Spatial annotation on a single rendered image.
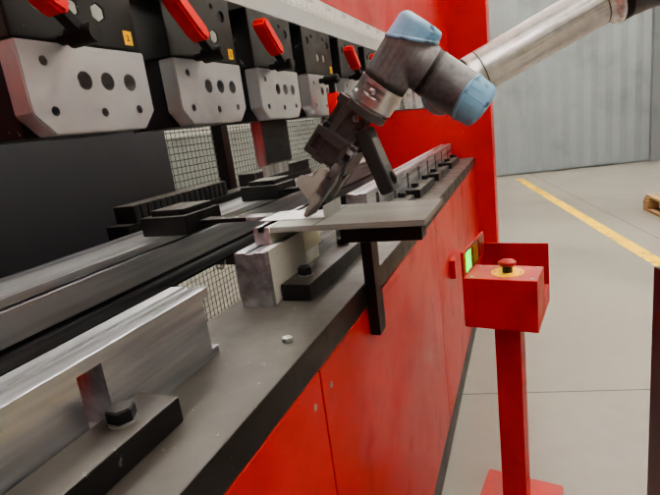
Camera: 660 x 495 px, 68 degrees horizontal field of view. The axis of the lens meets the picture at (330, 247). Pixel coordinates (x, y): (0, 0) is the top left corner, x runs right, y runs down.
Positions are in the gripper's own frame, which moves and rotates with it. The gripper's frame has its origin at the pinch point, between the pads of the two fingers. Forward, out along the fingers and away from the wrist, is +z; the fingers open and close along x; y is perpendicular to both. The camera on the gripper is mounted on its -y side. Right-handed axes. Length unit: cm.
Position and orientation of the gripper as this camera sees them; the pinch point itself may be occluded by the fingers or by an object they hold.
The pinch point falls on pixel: (318, 209)
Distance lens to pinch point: 89.7
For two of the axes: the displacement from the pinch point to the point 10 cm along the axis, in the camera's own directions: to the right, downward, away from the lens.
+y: -7.9, -6.0, 1.3
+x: -3.5, 2.7, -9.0
